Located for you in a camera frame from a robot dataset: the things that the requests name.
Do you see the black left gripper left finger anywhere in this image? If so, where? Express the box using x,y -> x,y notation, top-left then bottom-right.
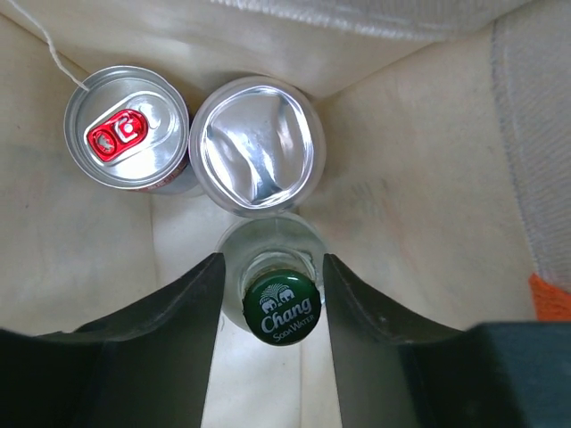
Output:
1,253 -> 225,427

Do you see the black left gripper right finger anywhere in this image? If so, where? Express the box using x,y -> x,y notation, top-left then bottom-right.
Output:
323,254 -> 570,427

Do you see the green cap glass bottle back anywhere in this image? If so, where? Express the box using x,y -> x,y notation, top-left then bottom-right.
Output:
218,214 -> 327,347

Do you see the red tab can back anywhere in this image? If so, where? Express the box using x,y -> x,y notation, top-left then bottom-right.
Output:
63,65 -> 199,194

